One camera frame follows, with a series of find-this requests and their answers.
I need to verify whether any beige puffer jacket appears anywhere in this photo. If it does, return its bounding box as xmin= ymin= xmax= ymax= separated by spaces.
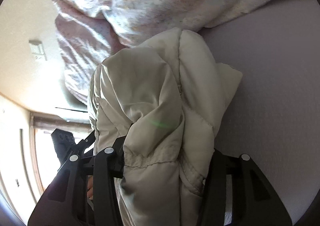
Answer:
xmin=88 ymin=28 xmax=242 ymax=225

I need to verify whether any purple bed sheet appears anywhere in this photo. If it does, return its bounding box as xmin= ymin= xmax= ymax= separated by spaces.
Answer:
xmin=201 ymin=0 xmax=319 ymax=223

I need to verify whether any pink floral duvet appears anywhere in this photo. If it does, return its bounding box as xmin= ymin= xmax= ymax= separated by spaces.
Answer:
xmin=52 ymin=0 xmax=271 ymax=103

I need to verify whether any white wall socket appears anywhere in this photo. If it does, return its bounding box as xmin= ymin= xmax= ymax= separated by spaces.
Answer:
xmin=29 ymin=40 xmax=47 ymax=61

